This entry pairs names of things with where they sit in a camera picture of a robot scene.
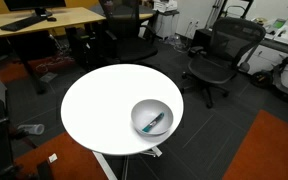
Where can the grey round bowl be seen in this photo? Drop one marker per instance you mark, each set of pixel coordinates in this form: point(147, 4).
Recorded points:
point(144, 113)

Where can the black computer monitor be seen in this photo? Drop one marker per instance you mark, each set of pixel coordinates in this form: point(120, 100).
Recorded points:
point(34, 4)

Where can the black mesh office chair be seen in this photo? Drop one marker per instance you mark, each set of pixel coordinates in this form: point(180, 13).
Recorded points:
point(207, 66)

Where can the white drawer unit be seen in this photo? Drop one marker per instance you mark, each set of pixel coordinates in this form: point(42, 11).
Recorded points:
point(167, 25)

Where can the black electric scooter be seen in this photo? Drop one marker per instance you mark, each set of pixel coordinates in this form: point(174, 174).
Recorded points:
point(262, 79)

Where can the black padded office chair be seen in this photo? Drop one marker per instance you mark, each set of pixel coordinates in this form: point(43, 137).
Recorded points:
point(134, 50)

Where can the white table base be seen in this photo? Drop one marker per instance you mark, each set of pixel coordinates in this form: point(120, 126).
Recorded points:
point(100, 163)

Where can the black computer mouse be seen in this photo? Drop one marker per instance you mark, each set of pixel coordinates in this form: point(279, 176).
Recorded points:
point(51, 19)

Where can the black speaker box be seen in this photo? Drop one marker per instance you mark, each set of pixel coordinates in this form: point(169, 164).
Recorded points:
point(200, 36)

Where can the black stand leg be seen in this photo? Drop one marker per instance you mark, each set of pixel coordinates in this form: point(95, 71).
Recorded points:
point(45, 170)

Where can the white printer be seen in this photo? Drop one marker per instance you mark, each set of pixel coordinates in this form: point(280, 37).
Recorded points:
point(165, 5)

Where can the light wooden desk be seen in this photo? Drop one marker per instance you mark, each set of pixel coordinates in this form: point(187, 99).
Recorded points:
point(67, 16)
point(146, 15)

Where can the white low cabinet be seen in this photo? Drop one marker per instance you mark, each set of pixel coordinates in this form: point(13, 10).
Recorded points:
point(265, 65)

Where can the black computer tower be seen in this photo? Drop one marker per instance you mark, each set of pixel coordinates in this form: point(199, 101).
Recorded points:
point(80, 46)

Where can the teal marker pen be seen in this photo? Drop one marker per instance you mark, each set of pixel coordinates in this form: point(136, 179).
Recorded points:
point(153, 122)

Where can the grey power strip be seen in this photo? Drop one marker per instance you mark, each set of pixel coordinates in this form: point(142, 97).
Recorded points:
point(48, 77)

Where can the black computer keyboard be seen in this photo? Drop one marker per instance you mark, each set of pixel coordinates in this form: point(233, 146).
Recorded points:
point(22, 23)

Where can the clear plastic bottle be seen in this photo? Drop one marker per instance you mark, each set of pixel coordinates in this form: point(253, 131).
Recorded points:
point(32, 129)

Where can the small white paper tag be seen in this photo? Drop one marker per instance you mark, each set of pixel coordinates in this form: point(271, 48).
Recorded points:
point(53, 158)

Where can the green box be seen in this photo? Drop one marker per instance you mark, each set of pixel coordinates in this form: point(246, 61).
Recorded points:
point(279, 23)

